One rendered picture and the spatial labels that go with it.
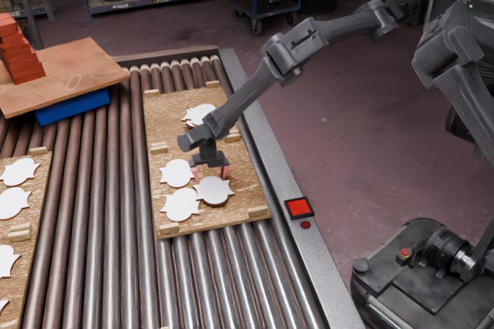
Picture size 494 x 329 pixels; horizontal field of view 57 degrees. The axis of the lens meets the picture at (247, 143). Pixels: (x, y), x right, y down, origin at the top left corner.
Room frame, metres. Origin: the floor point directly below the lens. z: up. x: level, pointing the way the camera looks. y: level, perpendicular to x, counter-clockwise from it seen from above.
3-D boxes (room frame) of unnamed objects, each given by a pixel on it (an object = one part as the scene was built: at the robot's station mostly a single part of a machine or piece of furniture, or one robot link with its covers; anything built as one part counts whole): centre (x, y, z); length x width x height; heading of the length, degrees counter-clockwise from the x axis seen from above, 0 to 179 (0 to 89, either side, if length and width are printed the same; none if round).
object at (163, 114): (1.56, 0.23, 0.93); 0.41 x 0.35 x 0.02; 12
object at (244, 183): (1.15, 0.15, 0.93); 0.41 x 0.35 x 0.02; 11
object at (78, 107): (1.75, 0.79, 0.97); 0.31 x 0.31 x 0.10; 33
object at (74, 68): (1.80, 0.83, 1.03); 0.50 x 0.50 x 0.02; 33
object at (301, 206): (1.02, -0.15, 0.92); 0.06 x 0.06 x 0.01; 11
